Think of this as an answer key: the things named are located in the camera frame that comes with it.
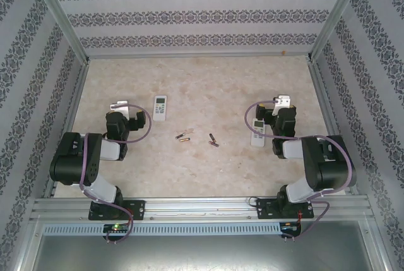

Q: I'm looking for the white remote control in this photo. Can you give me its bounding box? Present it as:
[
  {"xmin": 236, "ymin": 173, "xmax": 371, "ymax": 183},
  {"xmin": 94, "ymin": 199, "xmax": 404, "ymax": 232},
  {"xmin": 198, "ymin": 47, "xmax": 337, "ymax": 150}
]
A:
[
  {"xmin": 250, "ymin": 118, "xmax": 268, "ymax": 148},
  {"xmin": 152, "ymin": 95, "xmax": 169, "ymax": 123}
]

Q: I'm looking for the grey metal sheet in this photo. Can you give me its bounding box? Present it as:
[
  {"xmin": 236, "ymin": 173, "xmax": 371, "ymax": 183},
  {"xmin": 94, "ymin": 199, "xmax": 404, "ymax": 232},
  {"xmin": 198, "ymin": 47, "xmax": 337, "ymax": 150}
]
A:
[{"xmin": 31, "ymin": 234, "xmax": 388, "ymax": 271}]

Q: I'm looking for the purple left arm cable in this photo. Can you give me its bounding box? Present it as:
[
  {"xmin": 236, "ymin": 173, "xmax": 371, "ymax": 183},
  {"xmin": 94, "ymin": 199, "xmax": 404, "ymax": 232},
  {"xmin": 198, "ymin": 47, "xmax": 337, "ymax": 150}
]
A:
[{"xmin": 78, "ymin": 102, "xmax": 153, "ymax": 243}]

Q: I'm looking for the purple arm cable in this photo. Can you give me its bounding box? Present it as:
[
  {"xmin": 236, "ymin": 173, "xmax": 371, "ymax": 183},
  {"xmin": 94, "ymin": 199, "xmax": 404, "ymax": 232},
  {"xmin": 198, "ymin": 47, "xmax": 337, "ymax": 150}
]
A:
[
  {"xmin": 78, "ymin": 102, "xmax": 153, "ymax": 243},
  {"xmin": 245, "ymin": 100, "xmax": 353, "ymax": 240}
]

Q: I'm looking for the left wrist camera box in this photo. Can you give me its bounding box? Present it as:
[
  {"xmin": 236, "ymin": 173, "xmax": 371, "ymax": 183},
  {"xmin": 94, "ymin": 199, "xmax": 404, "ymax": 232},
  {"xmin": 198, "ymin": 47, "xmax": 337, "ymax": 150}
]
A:
[{"xmin": 109, "ymin": 100, "xmax": 131, "ymax": 119}]

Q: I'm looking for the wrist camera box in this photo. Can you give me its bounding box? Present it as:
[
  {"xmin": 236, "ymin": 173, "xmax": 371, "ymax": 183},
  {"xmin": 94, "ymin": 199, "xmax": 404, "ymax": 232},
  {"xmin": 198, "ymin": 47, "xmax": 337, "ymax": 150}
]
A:
[
  {"xmin": 109, "ymin": 100, "xmax": 131, "ymax": 119},
  {"xmin": 273, "ymin": 94, "xmax": 291, "ymax": 116}
]

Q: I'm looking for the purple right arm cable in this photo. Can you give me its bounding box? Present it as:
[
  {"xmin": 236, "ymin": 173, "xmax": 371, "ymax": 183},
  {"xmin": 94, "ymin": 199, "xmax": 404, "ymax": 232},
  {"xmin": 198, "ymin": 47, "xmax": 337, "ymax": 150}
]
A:
[{"xmin": 245, "ymin": 100, "xmax": 353, "ymax": 240}]

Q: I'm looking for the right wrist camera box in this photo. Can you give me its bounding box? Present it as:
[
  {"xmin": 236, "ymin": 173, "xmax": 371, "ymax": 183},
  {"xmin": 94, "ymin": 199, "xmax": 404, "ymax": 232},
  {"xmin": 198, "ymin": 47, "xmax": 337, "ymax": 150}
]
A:
[{"xmin": 273, "ymin": 94, "xmax": 291, "ymax": 116}]

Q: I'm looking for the aluminium frame rail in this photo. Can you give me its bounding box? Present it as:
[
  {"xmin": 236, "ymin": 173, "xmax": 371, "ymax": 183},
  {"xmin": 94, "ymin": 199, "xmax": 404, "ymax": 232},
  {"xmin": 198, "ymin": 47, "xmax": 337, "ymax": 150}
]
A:
[
  {"xmin": 42, "ymin": 59, "xmax": 92, "ymax": 199},
  {"xmin": 86, "ymin": 55, "xmax": 312, "ymax": 61},
  {"xmin": 307, "ymin": 57, "xmax": 360, "ymax": 196}
]

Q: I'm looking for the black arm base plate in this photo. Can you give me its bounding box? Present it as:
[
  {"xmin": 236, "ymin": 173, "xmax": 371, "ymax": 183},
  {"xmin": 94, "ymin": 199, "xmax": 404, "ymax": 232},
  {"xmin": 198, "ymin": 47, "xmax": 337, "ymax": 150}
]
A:
[
  {"xmin": 256, "ymin": 197, "xmax": 315, "ymax": 220},
  {"xmin": 88, "ymin": 200, "xmax": 146, "ymax": 221}
]

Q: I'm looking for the wide aluminium mounting rail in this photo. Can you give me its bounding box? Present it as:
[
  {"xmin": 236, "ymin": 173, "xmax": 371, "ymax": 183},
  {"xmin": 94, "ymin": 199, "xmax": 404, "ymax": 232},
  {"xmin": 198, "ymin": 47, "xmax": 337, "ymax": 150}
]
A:
[{"xmin": 30, "ymin": 196, "xmax": 370, "ymax": 221}]

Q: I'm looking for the aluminium frame post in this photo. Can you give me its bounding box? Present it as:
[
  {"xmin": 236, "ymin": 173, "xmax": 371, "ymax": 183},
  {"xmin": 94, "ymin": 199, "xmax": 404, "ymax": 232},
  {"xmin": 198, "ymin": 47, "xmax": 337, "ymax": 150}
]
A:
[
  {"xmin": 12, "ymin": 217, "xmax": 42, "ymax": 271},
  {"xmin": 306, "ymin": 0, "xmax": 371, "ymax": 63},
  {"xmin": 26, "ymin": 0, "xmax": 91, "ymax": 65},
  {"xmin": 359, "ymin": 220, "xmax": 398, "ymax": 271}
]

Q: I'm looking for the grey slotted cable duct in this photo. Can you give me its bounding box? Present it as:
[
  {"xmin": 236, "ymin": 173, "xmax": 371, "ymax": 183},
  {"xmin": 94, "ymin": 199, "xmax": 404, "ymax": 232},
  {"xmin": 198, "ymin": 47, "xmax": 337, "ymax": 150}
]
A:
[{"xmin": 42, "ymin": 222, "xmax": 282, "ymax": 236}]

